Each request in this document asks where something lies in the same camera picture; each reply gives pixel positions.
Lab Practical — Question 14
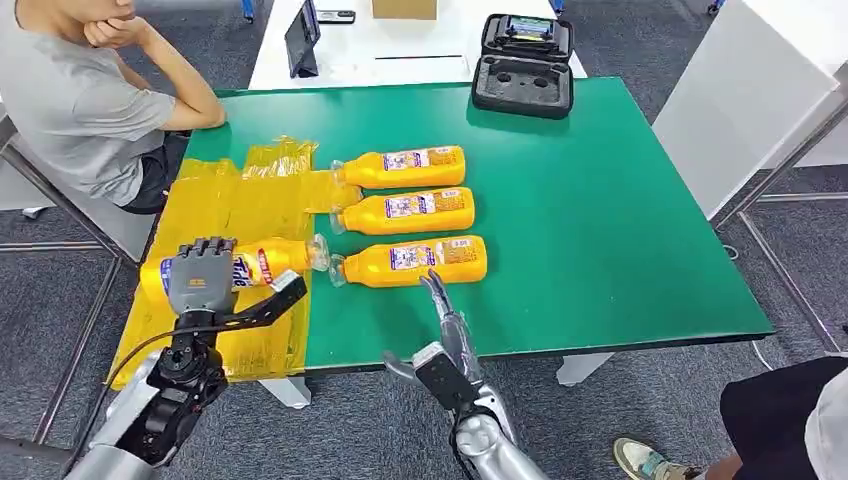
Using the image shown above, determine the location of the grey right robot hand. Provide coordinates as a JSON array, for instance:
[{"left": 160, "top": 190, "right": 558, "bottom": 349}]
[{"left": 382, "top": 268, "right": 485, "bottom": 387}]

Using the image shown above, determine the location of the person's hand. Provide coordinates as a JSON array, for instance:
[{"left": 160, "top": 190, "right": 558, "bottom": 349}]
[{"left": 84, "top": 16, "right": 154, "bottom": 49}]

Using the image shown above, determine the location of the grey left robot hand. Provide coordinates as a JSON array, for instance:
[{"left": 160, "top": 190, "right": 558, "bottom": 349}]
[{"left": 168, "top": 236, "right": 238, "bottom": 316}]

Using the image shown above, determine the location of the orange plastic bottle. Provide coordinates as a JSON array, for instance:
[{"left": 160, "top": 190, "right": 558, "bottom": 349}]
[
  {"left": 330, "top": 145, "right": 467, "bottom": 191},
  {"left": 329, "top": 186, "right": 477, "bottom": 237},
  {"left": 329, "top": 235, "right": 489, "bottom": 289},
  {"left": 139, "top": 233, "right": 331, "bottom": 305}
]

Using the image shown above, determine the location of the yellow plastic sheet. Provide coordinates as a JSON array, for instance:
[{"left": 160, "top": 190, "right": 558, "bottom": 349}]
[{"left": 105, "top": 135, "right": 364, "bottom": 392}]

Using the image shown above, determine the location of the person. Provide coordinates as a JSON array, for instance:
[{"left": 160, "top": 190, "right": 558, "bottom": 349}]
[
  {"left": 0, "top": 0, "right": 228, "bottom": 217},
  {"left": 612, "top": 354, "right": 848, "bottom": 480}
]

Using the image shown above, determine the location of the white table leg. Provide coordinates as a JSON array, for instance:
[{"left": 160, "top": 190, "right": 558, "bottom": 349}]
[
  {"left": 258, "top": 377, "right": 313, "bottom": 410},
  {"left": 556, "top": 352, "right": 616, "bottom": 388}
]

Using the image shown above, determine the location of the green table mat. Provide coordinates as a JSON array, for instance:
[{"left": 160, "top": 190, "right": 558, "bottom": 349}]
[{"left": 184, "top": 76, "right": 776, "bottom": 372}]

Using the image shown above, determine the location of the black tablet with stand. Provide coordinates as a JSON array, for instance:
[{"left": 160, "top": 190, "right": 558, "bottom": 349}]
[{"left": 284, "top": 0, "right": 323, "bottom": 79}]

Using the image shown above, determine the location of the black foam-lined case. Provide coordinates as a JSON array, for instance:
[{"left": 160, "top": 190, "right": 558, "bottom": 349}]
[{"left": 470, "top": 13, "right": 576, "bottom": 121}]

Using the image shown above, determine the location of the white table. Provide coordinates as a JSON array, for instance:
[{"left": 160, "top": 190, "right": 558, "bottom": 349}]
[{"left": 248, "top": 0, "right": 589, "bottom": 92}]

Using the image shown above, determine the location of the cardboard box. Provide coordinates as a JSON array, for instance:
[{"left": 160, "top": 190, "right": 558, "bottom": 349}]
[{"left": 371, "top": 0, "right": 439, "bottom": 21}]

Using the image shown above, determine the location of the handheld controller with screen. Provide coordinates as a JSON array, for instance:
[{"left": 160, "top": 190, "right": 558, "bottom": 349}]
[{"left": 506, "top": 15, "right": 555, "bottom": 42}]

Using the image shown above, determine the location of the white panel board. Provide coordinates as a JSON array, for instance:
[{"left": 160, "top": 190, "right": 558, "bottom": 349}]
[{"left": 651, "top": 0, "right": 848, "bottom": 221}]

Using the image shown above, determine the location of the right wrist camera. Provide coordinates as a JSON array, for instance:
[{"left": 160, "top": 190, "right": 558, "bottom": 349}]
[{"left": 410, "top": 341, "right": 482, "bottom": 412}]

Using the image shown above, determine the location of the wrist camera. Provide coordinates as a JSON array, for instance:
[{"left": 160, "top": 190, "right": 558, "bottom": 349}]
[
  {"left": 213, "top": 268, "right": 310, "bottom": 331},
  {"left": 410, "top": 341, "right": 482, "bottom": 412}
]

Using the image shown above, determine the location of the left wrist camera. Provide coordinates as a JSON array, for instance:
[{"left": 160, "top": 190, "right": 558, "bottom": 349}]
[{"left": 213, "top": 268, "right": 310, "bottom": 331}]

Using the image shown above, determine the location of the white seat with steel frame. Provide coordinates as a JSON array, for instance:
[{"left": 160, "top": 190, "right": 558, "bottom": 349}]
[{"left": 0, "top": 99, "right": 157, "bottom": 465}]

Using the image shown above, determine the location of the steel frame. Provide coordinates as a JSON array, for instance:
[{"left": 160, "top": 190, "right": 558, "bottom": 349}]
[{"left": 708, "top": 92, "right": 848, "bottom": 356}]

